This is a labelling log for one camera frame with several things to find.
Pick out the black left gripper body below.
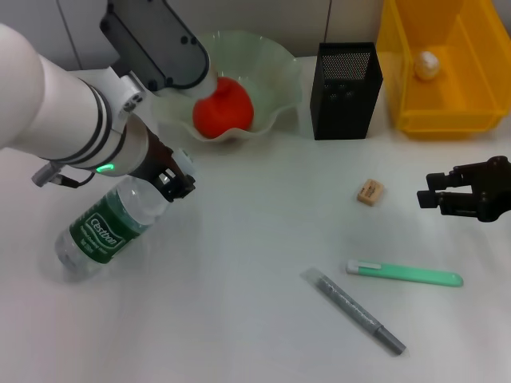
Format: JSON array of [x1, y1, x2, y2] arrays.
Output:
[[133, 129, 179, 187]]

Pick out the pale green wavy glass bowl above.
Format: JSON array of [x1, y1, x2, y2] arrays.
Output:
[[153, 30, 301, 145]]

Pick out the grey marker pen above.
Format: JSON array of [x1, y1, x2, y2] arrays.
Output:
[[299, 267, 407, 356]]

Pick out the white paper ball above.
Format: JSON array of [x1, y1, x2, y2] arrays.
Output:
[[413, 50, 440, 81]]

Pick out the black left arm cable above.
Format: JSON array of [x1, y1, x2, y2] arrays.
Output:
[[32, 161, 99, 188]]

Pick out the black mesh pen holder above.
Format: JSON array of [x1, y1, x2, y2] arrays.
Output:
[[310, 41, 384, 141]]

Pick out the yellow plastic bin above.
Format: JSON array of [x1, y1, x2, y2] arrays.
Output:
[[376, 0, 507, 140]]

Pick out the tan eraser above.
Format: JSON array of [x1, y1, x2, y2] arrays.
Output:
[[354, 178, 386, 207]]

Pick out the orange fruit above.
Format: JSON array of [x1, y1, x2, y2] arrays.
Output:
[[192, 77, 256, 140]]

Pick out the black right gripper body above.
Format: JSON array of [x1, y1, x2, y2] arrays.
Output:
[[474, 155, 511, 223]]

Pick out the clear green-label water bottle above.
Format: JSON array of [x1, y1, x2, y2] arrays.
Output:
[[54, 148, 195, 276]]

